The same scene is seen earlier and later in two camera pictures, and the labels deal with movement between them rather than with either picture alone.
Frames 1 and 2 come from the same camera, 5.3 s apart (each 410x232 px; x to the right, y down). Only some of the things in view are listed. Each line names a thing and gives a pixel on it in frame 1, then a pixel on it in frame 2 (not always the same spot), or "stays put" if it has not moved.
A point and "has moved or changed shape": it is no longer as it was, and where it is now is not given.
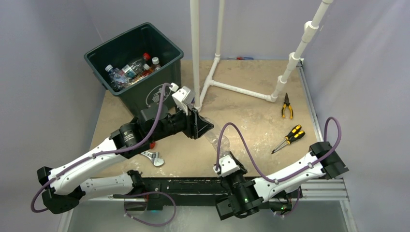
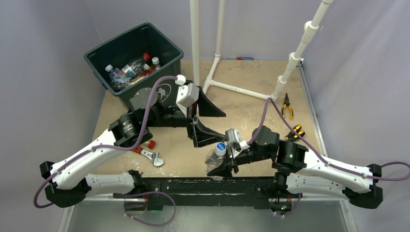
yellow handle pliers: (286, 103) stays put
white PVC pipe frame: (198, 99) stays put
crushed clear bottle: (213, 136) has moved or changed shape
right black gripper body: (233, 183) to (247, 156)
